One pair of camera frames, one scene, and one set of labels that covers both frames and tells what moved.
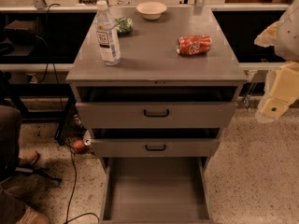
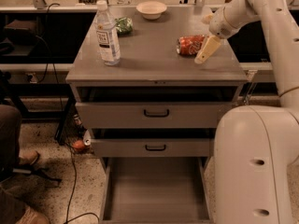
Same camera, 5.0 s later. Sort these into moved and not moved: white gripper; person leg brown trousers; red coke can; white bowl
Moved: white gripper
Not moved: red coke can; white bowl; person leg brown trousers
